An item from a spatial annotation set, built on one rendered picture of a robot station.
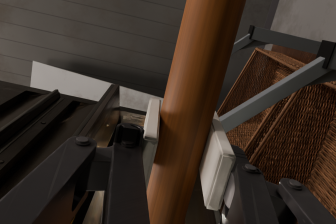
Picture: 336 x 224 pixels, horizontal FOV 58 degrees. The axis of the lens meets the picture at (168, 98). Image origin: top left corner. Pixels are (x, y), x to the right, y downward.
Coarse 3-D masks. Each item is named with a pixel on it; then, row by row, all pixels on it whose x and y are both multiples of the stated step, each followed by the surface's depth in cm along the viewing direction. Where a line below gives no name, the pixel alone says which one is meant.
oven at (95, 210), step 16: (0, 80) 172; (64, 96) 170; (48, 112) 145; (64, 112) 156; (128, 112) 170; (144, 112) 175; (32, 128) 126; (48, 128) 136; (0, 144) 123; (16, 144) 112; (32, 144) 120; (112, 144) 148; (0, 160) 100; (16, 160) 107; (0, 176) 97; (272, 176) 134; (96, 192) 117; (80, 208) 100; (96, 208) 130
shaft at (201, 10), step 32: (192, 0) 15; (224, 0) 14; (192, 32) 15; (224, 32) 15; (192, 64) 15; (224, 64) 16; (192, 96) 16; (160, 128) 17; (192, 128) 16; (160, 160) 17; (192, 160) 17; (160, 192) 17
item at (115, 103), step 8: (112, 88) 155; (112, 96) 145; (104, 104) 130; (112, 104) 146; (96, 112) 120; (104, 112) 127; (112, 112) 146; (96, 120) 113; (104, 120) 128; (112, 120) 147; (88, 128) 104; (96, 128) 113; (104, 128) 128; (112, 128) 148; (88, 136) 102; (96, 136) 114; (104, 136) 129; (104, 144) 130
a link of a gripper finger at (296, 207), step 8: (280, 184) 13; (288, 184) 13; (296, 184) 13; (280, 192) 13; (288, 192) 12; (296, 192) 12; (304, 192) 12; (288, 200) 12; (296, 200) 12; (304, 200) 12; (312, 200) 12; (296, 208) 11; (304, 208) 11; (312, 208) 11; (320, 208) 11; (296, 216) 11; (304, 216) 11; (312, 216) 11; (320, 216) 11; (328, 216) 11
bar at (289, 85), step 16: (256, 32) 94; (272, 32) 94; (240, 48) 97; (304, 48) 96; (320, 48) 51; (320, 64) 50; (288, 80) 50; (304, 80) 50; (320, 80) 51; (256, 96) 52; (272, 96) 51; (240, 112) 52; (256, 112) 52; (224, 128) 53
